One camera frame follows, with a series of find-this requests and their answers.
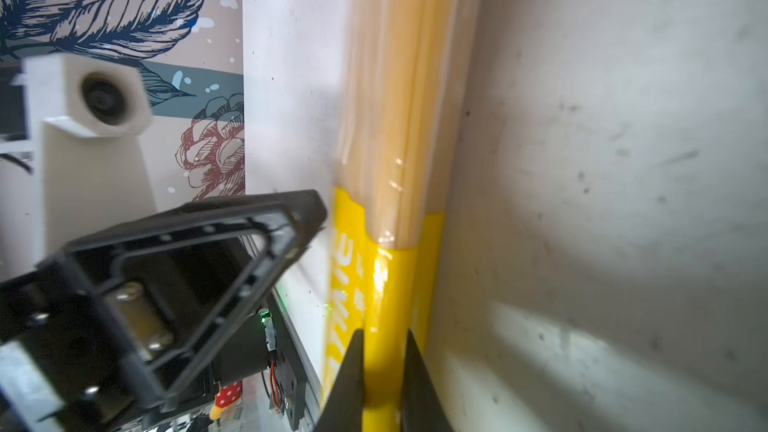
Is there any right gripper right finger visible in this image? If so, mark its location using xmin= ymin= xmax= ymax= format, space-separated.
xmin=401 ymin=331 xmax=453 ymax=432

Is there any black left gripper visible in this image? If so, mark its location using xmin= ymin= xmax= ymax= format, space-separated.
xmin=1 ymin=189 xmax=328 ymax=431

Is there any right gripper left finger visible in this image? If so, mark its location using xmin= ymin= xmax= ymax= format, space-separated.
xmin=314 ymin=329 xmax=365 ymax=432

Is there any yellow Pastatime pasta bag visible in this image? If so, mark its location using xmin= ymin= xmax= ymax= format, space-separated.
xmin=322 ymin=0 xmax=481 ymax=431

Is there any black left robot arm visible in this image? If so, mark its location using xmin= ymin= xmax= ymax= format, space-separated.
xmin=1 ymin=190 xmax=327 ymax=431

